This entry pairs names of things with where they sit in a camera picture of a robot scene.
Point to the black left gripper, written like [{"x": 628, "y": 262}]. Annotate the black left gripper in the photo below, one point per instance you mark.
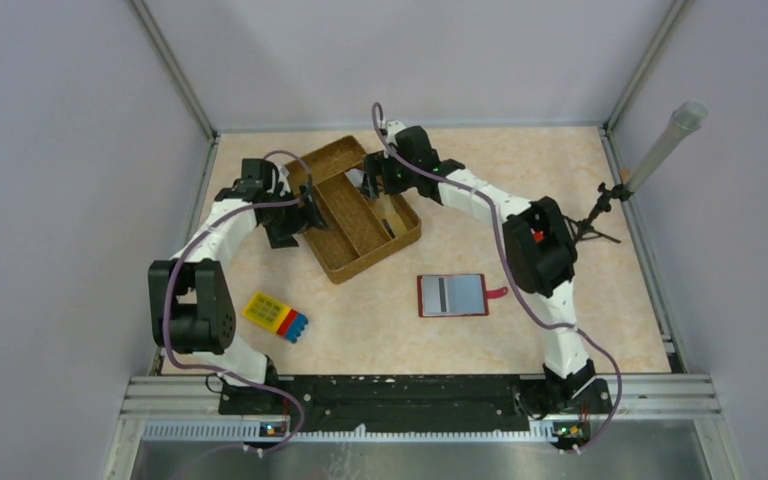
[{"x": 302, "y": 218}]

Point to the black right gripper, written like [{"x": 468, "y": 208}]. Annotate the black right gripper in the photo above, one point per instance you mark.
[{"x": 375, "y": 166}]

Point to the grey credit cards stack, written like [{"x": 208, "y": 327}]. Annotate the grey credit cards stack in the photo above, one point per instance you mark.
[{"x": 357, "y": 178}]

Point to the brown woven divided tray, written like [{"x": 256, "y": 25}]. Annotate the brown woven divided tray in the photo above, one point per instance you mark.
[{"x": 356, "y": 237}]

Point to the silver striped credit card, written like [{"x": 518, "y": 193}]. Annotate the silver striped credit card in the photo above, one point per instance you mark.
[{"x": 434, "y": 295}]

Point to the red leather card holder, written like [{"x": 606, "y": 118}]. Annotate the red leather card holder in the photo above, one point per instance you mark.
[{"x": 469, "y": 295}]

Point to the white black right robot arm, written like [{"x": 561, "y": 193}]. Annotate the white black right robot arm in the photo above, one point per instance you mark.
[{"x": 532, "y": 237}]

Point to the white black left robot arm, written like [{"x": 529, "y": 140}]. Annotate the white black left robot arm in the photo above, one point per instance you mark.
[{"x": 192, "y": 311}]

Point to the gold cards in tray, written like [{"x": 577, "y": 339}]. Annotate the gold cards in tray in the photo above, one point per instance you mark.
[{"x": 389, "y": 216}]

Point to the yellow red blue toy block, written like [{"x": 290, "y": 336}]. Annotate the yellow red blue toy block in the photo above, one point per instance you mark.
[{"x": 275, "y": 316}]

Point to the black mini tripod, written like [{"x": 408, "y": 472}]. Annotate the black mini tripod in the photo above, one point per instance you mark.
[{"x": 584, "y": 230}]

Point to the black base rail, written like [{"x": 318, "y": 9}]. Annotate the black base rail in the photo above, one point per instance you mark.
[{"x": 410, "y": 403}]

